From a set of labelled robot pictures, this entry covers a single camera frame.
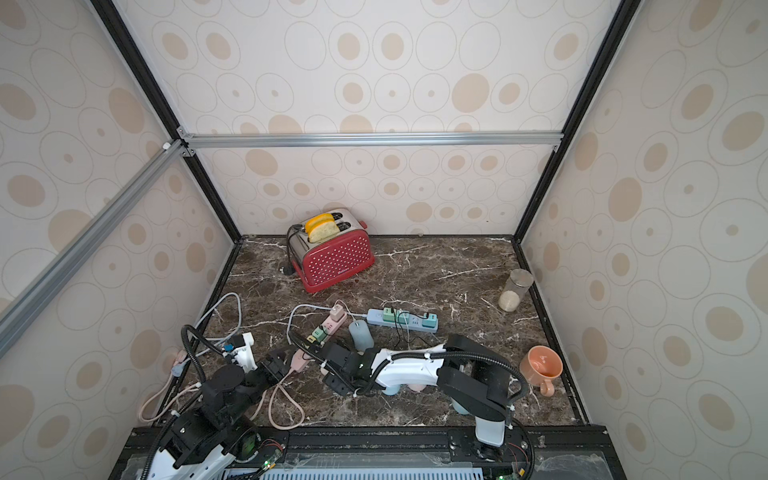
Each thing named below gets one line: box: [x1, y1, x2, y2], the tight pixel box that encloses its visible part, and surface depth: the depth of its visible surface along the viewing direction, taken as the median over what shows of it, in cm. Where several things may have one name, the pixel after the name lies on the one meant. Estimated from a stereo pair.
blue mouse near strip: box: [348, 320, 374, 355], surface depth 93 cm
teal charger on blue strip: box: [422, 312, 437, 328], surface depth 93 cm
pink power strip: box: [320, 314, 348, 345], surface depth 94 cm
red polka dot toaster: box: [288, 209, 375, 293], surface depth 99 cm
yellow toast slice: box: [304, 213, 340, 243], surface depth 96 cm
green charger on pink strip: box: [312, 326, 328, 343], surface depth 88 cm
